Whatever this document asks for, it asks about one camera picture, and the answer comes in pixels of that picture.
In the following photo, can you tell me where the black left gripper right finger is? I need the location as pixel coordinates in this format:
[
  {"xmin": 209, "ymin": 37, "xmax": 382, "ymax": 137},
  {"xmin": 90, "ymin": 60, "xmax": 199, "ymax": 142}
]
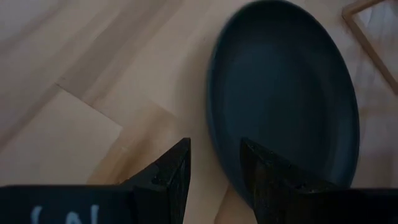
[{"xmin": 241, "ymin": 138, "xmax": 398, "ymax": 224}]

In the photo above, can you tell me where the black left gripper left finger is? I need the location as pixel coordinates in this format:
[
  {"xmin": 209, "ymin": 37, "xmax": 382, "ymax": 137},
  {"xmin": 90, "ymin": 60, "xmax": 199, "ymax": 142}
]
[{"xmin": 0, "ymin": 138, "xmax": 191, "ymax": 224}]

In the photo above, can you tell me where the black plate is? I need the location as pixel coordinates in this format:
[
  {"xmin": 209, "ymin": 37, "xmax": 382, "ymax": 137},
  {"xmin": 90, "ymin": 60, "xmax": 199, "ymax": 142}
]
[{"xmin": 206, "ymin": 0, "xmax": 361, "ymax": 209}]

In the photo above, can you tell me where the slatted wooden shelf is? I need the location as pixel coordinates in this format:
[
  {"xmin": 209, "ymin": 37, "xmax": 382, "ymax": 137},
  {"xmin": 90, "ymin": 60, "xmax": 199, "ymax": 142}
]
[{"xmin": 341, "ymin": 0, "xmax": 398, "ymax": 96}]

